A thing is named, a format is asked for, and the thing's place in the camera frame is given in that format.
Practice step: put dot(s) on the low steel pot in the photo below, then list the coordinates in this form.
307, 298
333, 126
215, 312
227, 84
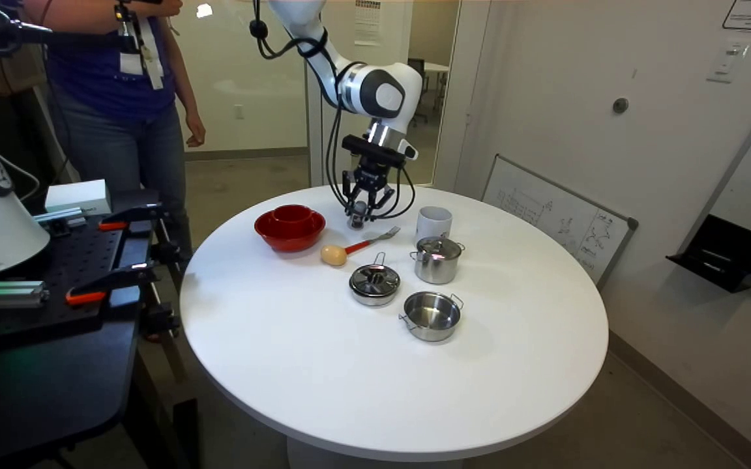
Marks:
430, 316

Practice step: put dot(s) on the white cup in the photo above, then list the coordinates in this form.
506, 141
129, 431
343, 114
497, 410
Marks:
433, 223

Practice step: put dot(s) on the person in blue shirt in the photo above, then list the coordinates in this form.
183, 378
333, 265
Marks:
102, 88

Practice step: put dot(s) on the person right forearm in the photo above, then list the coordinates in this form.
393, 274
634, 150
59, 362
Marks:
71, 11

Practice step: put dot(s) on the grey green bar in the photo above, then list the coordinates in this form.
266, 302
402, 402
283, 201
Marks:
0, 290

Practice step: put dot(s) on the person left forearm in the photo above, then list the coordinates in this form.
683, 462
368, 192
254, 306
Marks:
183, 83

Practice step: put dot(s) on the framed whiteboard leaning on wall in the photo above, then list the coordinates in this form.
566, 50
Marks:
558, 217

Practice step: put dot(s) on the tall steel pot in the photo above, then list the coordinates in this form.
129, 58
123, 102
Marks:
437, 263

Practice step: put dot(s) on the round dark wall fitting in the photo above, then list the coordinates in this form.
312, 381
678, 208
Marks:
619, 105

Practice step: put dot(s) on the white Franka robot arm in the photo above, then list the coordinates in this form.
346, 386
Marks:
377, 93

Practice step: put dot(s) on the black robot stand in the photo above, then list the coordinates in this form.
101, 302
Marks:
44, 375

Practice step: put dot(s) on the white box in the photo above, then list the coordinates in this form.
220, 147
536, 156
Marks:
77, 196

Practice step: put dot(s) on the white wall switch plate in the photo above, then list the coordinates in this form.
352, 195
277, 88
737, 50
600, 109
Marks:
729, 63

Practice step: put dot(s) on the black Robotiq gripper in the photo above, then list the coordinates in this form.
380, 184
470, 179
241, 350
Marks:
372, 182

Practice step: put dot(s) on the black wall file tray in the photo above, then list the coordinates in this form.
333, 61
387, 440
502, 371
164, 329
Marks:
726, 253

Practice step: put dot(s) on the red bowl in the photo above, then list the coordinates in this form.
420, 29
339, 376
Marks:
290, 231

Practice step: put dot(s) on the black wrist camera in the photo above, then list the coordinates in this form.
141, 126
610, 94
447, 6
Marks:
380, 150

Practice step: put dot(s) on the white door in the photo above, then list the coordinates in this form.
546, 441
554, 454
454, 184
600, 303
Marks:
321, 147

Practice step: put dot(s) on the person left hand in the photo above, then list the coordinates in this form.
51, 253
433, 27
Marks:
193, 128

